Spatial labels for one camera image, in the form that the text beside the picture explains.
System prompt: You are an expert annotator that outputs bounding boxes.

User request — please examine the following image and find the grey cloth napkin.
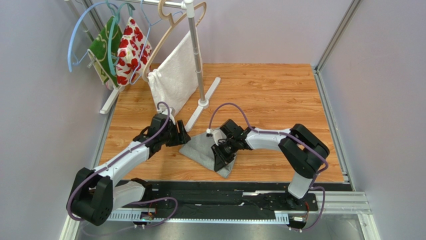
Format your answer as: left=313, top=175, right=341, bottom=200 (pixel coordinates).
left=179, top=130, right=237, bottom=179

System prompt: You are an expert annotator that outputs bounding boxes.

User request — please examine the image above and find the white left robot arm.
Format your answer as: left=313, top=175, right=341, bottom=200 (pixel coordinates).
left=66, top=113, right=191, bottom=226

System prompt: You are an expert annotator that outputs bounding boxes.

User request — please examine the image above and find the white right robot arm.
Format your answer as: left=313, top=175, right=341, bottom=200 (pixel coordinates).
left=206, top=119, right=330, bottom=199

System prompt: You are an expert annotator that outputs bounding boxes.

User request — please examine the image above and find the white clothes rack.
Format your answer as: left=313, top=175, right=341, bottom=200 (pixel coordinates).
left=85, top=0, right=221, bottom=131

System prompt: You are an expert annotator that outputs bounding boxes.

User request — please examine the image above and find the white towel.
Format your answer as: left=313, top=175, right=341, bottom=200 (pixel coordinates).
left=148, top=32, right=198, bottom=116

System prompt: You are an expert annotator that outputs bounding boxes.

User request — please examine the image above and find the red floral white cloth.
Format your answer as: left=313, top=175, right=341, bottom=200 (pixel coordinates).
left=115, top=17, right=153, bottom=86

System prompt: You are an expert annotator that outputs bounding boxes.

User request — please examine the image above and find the teal hanger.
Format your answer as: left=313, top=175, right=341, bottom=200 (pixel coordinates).
left=105, top=0, right=135, bottom=75

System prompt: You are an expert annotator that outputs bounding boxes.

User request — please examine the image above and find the green patterned cloth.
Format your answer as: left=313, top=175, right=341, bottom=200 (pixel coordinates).
left=87, top=16, right=123, bottom=87

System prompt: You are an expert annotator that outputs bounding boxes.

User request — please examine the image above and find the beige wooden hanger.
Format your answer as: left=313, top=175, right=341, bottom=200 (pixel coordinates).
left=142, top=0, right=207, bottom=82

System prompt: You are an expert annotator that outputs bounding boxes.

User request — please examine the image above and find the light blue hanger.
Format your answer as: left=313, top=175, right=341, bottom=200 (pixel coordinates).
left=67, top=1, right=117, bottom=73

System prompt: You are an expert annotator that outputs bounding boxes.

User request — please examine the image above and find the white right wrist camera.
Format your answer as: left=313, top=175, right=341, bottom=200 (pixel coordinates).
left=206, top=128, right=226, bottom=146

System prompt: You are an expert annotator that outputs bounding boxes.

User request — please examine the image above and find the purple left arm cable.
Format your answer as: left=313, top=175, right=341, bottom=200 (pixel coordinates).
left=66, top=101, right=179, bottom=229

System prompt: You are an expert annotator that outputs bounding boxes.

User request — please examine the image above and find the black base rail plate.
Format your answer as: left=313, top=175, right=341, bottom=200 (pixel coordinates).
left=138, top=181, right=321, bottom=221

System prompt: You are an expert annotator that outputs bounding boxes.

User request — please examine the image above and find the blue wire hanger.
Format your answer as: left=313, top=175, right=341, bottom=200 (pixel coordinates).
left=129, top=0, right=187, bottom=85

